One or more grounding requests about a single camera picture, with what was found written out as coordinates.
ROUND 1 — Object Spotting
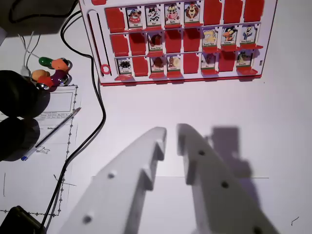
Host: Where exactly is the black round object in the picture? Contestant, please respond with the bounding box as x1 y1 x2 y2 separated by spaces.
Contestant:
0 70 51 118
0 117 41 162

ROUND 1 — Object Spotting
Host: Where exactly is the thin black cable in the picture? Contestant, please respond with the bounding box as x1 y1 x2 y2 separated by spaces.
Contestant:
8 0 79 24

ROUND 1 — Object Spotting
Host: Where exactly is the black box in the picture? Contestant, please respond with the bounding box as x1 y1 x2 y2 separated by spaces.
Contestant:
0 206 46 234

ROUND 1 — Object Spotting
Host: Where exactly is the clear ballpoint pen, blue cap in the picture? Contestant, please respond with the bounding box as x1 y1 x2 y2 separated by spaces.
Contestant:
20 107 82 161

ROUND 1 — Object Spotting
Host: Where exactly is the thin white cable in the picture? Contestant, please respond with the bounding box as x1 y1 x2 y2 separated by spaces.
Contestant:
17 33 41 77

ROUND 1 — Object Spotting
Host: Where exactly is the red and white game board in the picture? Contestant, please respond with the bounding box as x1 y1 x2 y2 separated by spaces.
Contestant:
78 0 278 86

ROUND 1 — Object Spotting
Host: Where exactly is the thick black cable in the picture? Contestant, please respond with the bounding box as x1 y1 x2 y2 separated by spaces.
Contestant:
40 9 107 230

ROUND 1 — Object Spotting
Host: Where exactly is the printed white paper sheet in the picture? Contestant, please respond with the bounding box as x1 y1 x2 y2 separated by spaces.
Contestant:
0 84 82 217

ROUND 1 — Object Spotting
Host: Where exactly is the colourful twisted fidget toy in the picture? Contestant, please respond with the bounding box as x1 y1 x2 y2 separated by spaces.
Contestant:
30 56 74 91

